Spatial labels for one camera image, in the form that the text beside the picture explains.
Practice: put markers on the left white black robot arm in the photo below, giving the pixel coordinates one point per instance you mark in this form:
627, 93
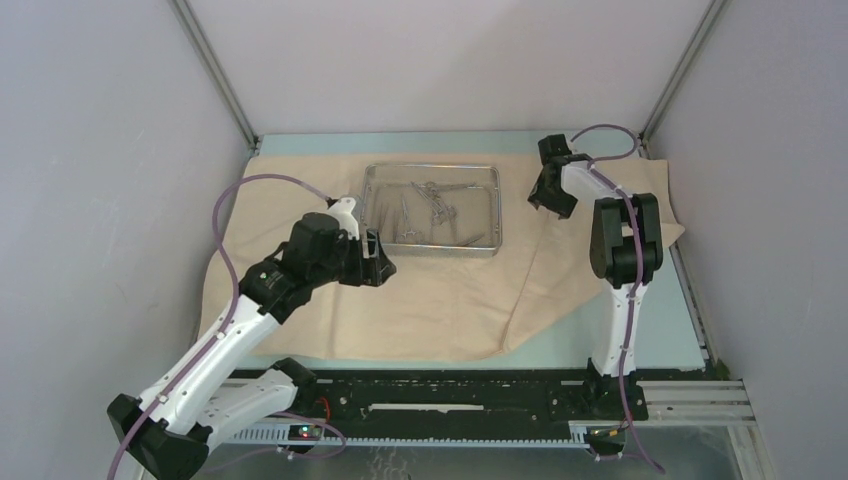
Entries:
173, 426

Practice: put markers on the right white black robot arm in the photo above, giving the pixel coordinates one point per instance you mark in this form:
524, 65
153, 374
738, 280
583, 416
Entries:
625, 250

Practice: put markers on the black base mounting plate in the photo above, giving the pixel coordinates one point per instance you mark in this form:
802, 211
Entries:
462, 405

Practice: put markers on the aluminium frame rail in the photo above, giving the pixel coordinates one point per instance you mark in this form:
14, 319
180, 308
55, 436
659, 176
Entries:
671, 402

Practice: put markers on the beige wrapping cloth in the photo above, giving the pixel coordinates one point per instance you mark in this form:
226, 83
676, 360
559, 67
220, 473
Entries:
433, 308

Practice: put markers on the metal mesh instrument tray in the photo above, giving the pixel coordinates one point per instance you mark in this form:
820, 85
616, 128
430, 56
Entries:
386, 182

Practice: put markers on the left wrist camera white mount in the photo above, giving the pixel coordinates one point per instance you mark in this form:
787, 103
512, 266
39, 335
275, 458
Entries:
345, 211

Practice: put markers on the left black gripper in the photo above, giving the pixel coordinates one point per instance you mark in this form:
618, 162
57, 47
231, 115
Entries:
373, 271

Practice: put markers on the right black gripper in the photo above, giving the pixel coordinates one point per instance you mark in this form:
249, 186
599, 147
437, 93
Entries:
540, 197

